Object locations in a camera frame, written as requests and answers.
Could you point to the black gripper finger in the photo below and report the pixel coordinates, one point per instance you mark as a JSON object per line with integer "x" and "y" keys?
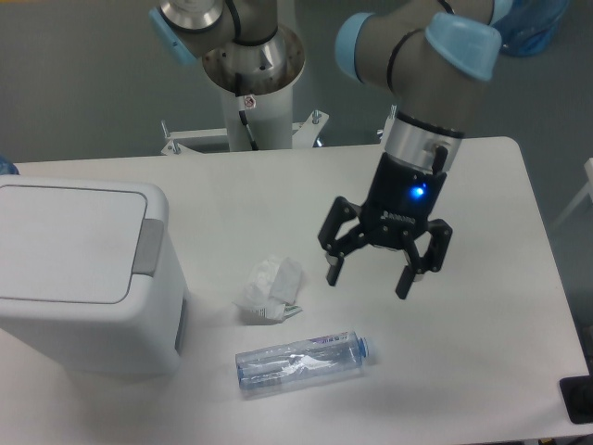
{"x": 336, "y": 247}
{"x": 432, "y": 259}

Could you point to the white push-lid trash can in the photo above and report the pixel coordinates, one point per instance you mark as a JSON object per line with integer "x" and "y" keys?
{"x": 89, "y": 275}

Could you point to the blue object at left edge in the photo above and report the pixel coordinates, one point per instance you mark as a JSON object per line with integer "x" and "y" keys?
{"x": 7, "y": 167}

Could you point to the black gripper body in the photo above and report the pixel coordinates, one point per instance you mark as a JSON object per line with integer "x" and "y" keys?
{"x": 397, "y": 209}

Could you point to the black device at table edge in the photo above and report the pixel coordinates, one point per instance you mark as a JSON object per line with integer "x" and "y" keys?
{"x": 577, "y": 395}

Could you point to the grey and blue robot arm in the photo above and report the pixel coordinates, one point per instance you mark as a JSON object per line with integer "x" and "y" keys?
{"x": 434, "y": 57}

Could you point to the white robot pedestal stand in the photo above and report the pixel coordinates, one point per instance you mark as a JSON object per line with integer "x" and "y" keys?
{"x": 255, "y": 84}

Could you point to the blue water jug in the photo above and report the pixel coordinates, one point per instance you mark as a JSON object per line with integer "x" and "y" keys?
{"x": 530, "y": 26}

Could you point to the clear plastic water bottle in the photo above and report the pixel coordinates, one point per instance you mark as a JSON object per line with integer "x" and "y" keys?
{"x": 303, "y": 364}

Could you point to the white furniture leg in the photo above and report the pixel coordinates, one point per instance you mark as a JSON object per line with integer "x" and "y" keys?
{"x": 583, "y": 195}

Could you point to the crumpled white paper wrapper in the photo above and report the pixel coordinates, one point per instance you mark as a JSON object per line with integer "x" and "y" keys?
{"x": 271, "y": 289}

